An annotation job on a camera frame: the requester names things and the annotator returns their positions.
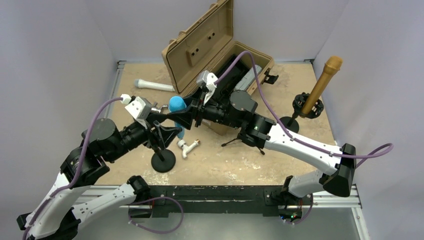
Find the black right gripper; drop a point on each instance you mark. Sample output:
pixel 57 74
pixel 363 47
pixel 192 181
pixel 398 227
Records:
pixel 185 117

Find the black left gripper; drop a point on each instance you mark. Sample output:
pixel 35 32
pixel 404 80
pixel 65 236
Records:
pixel 166 134

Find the blue microphone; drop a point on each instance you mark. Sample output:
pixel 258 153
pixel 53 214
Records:
pixel 176 103

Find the black round-base clip stand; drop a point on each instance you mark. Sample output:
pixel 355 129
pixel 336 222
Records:
pixel 163 160

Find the white mesh-head microphone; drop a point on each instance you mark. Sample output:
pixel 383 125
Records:
pixel 143 84

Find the black tripod shock mount stand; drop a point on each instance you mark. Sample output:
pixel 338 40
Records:
pixel 249 140

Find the black round-base shock mount stand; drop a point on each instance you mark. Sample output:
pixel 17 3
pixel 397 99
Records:
pixel 299 101

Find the gold microphone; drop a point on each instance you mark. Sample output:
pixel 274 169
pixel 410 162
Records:
pixel 331 67

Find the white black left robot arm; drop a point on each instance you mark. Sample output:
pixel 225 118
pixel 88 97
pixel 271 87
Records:
pixel 59 216

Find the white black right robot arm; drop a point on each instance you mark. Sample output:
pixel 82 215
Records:
pixel 334 165

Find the chrome angle valve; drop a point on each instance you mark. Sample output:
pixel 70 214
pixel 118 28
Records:
pixel 159 109

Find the white plastic faucet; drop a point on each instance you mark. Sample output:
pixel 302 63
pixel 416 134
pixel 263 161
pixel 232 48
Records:
pixel 185 148

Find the black tool tray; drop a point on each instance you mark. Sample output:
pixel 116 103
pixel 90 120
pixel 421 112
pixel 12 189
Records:
pixel 229 82

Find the grey plastic bit box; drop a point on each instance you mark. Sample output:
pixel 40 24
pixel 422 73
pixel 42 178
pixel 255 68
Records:
pixel 245 81

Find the tan plastic tool case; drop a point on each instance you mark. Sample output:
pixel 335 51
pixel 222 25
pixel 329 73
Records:
pixel 208 45

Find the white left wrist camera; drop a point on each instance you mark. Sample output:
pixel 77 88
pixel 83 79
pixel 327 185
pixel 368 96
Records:
pixel 139 108

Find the black mounting base plate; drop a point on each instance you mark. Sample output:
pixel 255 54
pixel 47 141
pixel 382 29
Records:
pixel 266 200

